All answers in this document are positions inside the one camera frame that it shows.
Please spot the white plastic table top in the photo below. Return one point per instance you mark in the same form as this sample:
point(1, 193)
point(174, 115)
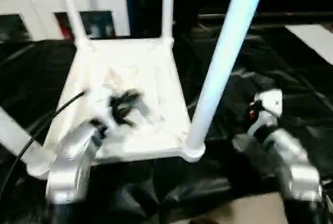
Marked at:
point(151, 73)

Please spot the white plastic table leg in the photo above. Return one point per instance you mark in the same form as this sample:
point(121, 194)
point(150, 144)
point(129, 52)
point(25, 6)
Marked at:
point(229, 47)
point(73, 11)
point(15, 133)
point(167, 5)

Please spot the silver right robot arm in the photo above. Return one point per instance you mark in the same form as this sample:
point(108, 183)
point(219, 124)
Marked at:
point(286, 156)

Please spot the black table mat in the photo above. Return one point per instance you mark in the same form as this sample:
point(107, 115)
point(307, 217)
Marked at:
point(270, 78)

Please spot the white flat sheet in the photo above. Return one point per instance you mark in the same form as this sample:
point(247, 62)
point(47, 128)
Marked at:
point(315, 39)

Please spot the white glass-door cabinet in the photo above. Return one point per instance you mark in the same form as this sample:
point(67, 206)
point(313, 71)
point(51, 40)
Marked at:
point(57, 5)

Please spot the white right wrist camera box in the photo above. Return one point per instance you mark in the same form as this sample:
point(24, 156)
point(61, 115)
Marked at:
point(268, 107)

